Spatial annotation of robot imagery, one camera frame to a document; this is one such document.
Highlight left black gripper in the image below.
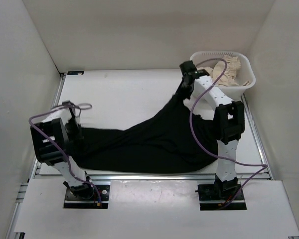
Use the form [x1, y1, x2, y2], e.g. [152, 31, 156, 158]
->
[64, 118, 83, 148]

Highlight black trousers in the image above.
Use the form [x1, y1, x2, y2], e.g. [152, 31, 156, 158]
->
[72, 83, 218, 174]

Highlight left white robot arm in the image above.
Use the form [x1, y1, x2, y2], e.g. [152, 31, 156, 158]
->
[28, 107, 95, 200]

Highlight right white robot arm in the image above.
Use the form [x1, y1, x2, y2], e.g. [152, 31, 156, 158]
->
[177, 58, 245, 199]

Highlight beige trousers in basket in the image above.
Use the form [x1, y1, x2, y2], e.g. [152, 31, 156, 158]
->
[196, 55, 251, 87]

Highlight white plastic basket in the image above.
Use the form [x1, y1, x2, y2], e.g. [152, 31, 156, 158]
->
[190, 51, 256, 100]

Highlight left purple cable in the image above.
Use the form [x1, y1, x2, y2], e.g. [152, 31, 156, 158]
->
[28, 103, 103, 204]

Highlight purple cable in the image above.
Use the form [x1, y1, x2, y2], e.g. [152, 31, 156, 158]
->
[190, 58, 269, 207]
[28, 103, 103, 204]

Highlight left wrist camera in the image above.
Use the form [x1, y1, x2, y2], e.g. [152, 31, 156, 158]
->
[61, 101, 76, 108]

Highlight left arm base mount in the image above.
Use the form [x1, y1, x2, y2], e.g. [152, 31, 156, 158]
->
[63, 181, 110, 209]

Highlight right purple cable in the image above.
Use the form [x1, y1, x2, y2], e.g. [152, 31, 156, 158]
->
[190, 58, 269, 207]

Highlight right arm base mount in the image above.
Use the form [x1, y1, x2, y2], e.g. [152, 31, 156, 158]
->
[195, 182, 247, 211]

